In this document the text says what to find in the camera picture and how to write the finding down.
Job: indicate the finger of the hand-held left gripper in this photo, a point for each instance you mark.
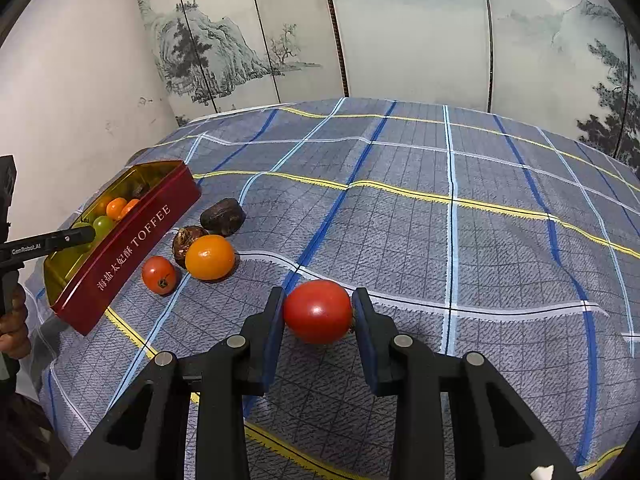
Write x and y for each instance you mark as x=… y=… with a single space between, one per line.
x=50 y=242

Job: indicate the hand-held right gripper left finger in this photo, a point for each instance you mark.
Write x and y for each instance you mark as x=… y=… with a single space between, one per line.
x=274 y=340

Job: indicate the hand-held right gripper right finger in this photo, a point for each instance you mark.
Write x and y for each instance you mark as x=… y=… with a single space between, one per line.
x=364 y=345

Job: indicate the red tomato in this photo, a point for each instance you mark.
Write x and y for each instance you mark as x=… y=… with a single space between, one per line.
x=317 y=310
x=157 y=272

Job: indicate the green tomato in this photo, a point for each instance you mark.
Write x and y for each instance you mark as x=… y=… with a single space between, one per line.
x=103 y=226

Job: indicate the orange mandarin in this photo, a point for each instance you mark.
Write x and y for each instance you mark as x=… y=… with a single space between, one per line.
x=132 y=205
x=116 y=208

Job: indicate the red and gold tin box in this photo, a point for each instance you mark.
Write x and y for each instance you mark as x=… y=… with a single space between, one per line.
x=135 y=255

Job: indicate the orange tomato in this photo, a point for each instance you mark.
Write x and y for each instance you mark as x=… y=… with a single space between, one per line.
x=210 y=257

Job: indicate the round dark passion fruit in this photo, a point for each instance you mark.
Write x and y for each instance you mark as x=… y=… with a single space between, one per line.
x=140 y=189

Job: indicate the cracked dark passion fruit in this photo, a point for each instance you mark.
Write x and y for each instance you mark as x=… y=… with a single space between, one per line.
x=182 y=245

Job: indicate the dark brown wrinkled avocado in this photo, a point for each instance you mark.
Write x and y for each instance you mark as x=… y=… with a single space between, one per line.
x=222 y=216

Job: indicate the person's left hand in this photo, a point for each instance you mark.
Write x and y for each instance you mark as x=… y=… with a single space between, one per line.
x=15 y=332

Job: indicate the blue plaid blanket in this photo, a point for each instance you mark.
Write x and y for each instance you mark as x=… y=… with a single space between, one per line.
x=450 y=260

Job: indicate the ink painting folding screen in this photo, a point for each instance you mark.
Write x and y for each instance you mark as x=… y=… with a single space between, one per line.
x=400 y=35

